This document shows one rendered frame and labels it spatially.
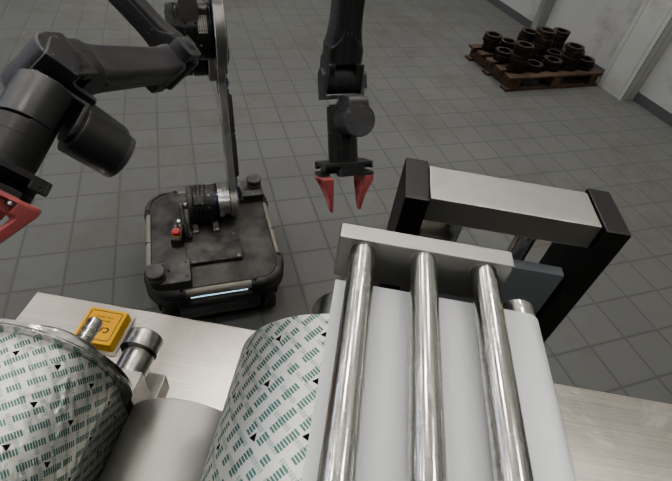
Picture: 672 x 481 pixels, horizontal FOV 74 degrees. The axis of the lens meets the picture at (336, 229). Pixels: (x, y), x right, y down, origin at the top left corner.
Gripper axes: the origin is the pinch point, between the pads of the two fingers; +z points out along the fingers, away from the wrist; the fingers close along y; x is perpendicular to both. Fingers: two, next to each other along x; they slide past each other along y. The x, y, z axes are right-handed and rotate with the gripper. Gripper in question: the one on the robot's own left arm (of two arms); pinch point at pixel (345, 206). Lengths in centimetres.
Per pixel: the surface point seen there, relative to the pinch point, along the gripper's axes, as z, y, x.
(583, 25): -83, 352, 296
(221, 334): 20.2, -26.9, -5.8
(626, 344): 92, 150, 50
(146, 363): 6, -35, -37
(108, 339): 17.3, -45.5, -5.6
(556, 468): -5, -14, -71
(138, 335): 3, -36, -36
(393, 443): -6, -21, -68
